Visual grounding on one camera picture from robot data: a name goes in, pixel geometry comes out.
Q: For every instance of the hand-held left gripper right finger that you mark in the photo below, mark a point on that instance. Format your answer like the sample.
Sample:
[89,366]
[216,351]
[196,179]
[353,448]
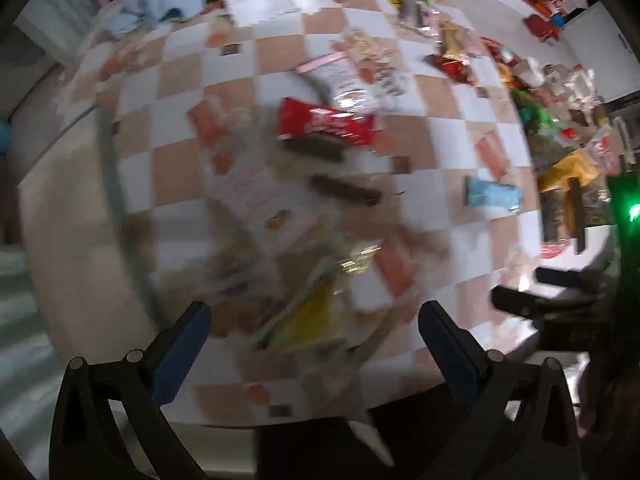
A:
[450,355]

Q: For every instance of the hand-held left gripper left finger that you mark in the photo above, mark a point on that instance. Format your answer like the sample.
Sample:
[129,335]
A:
[182,355]

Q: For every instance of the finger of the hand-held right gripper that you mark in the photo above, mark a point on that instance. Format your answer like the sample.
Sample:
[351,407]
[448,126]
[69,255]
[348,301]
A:
[520,304]
[565,277]

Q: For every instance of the light blue snack packet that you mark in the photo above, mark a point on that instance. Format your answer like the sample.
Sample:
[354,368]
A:
[492,195]

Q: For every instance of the dark sausage clear packet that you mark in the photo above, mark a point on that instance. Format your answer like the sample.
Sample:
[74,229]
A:
[345,191]

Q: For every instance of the dark bar clear packet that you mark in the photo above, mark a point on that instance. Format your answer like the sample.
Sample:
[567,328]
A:
[315,149]

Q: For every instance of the red snack packet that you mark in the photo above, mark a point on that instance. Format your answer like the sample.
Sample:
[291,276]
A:
[325,122]

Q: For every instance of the pink white snack packet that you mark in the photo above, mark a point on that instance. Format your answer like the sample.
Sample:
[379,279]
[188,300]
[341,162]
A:
[340,77]

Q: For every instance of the yellow green snack packet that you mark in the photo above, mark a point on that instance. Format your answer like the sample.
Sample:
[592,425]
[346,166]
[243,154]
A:
[305,320]

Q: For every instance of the checkered printed tablecloth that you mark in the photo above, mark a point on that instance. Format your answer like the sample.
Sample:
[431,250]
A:
[440,120]

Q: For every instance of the white cabinet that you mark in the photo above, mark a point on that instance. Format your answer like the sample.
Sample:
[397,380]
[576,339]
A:
[600,50]

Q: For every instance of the pile of assorted snack packets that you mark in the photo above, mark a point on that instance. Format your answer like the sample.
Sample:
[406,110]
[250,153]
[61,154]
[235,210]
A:
[450,50]

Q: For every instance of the light blue cloth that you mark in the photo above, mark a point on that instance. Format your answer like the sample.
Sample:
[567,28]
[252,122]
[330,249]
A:
[165,0]

